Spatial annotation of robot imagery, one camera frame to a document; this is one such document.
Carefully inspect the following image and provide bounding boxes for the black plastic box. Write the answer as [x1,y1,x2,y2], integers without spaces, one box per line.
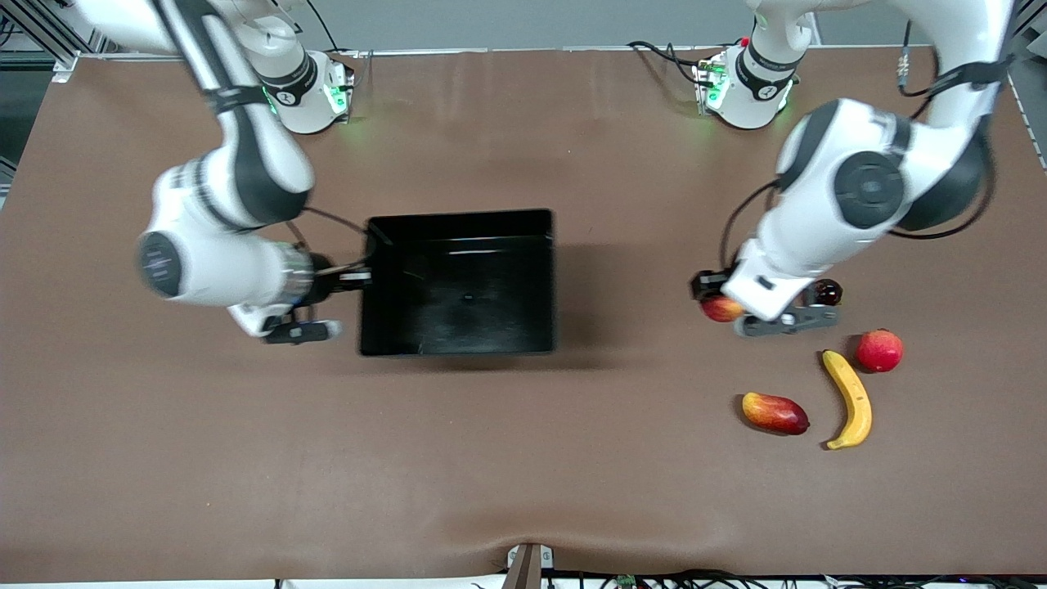
[358,209,557,357]

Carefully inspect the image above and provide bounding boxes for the yellow banana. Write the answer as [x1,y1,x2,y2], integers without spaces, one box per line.
[821,349,874,451]

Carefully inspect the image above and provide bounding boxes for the red yellow mango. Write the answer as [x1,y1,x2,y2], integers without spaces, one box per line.
[741,392,811,436]

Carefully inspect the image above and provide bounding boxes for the grey table edge clamp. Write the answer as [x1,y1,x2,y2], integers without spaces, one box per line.
[506,542,555,589]

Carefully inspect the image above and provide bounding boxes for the black base cable bundle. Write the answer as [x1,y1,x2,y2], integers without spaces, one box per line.
[627,38,714,89]

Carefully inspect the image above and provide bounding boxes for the black cables under table edge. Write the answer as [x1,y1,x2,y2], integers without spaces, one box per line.
[546,569,1047,589]

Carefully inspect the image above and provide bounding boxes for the aluminium frame profile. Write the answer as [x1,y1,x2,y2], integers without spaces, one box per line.
[0,0,83,65]

